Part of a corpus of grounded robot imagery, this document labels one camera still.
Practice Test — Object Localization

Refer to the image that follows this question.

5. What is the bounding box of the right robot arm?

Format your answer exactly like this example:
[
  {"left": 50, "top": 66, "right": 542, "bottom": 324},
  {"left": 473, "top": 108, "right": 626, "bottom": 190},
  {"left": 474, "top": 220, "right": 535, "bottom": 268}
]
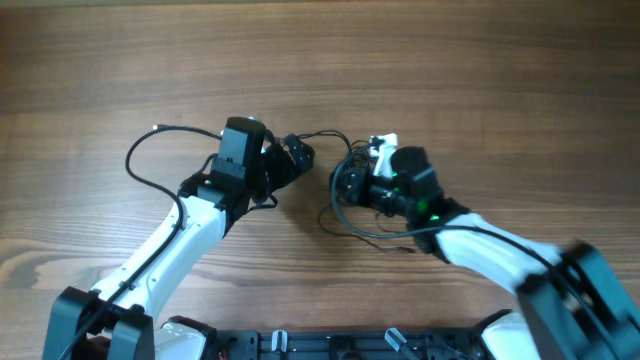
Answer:
[{"left": 330, "top": 145, "right": 639, "bottom": 359}]

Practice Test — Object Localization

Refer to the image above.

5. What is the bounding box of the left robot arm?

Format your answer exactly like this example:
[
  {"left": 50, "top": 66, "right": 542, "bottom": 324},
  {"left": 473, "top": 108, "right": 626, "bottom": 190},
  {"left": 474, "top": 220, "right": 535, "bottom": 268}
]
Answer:
[{"left": 43, "top": 117, "right": 315, "bottom": 359}]

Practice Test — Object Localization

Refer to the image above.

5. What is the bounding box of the left camera black cable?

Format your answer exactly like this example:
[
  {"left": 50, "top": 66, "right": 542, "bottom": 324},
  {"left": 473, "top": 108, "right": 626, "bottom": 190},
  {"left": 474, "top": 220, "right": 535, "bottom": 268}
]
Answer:
[{"left": 57, "top": 123, "right": 224, "bottom": 360}]

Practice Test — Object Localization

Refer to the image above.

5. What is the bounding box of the camera black cable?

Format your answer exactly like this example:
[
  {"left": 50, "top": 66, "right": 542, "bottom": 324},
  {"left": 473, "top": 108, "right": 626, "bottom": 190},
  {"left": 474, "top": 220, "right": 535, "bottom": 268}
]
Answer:
[
  {"left": 57, "top": 123, "right": 224, "bottom": 360},
  {"left": 329, "top": 139, "right": 626, "bottom": 360}
]

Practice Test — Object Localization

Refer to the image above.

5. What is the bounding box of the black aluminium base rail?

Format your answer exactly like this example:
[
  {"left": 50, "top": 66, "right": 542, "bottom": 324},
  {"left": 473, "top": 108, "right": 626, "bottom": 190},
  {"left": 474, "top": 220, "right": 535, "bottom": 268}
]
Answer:
[{"left": 212, "top": 328, "right": 492, "bottom": 360}]

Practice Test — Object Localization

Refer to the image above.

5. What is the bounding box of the right camera black cable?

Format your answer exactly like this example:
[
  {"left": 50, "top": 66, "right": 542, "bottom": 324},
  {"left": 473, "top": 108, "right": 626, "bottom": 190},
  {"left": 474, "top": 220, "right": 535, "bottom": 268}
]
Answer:
[{"left": 329, "top": 139, "right": 626, "bottom": 360}]

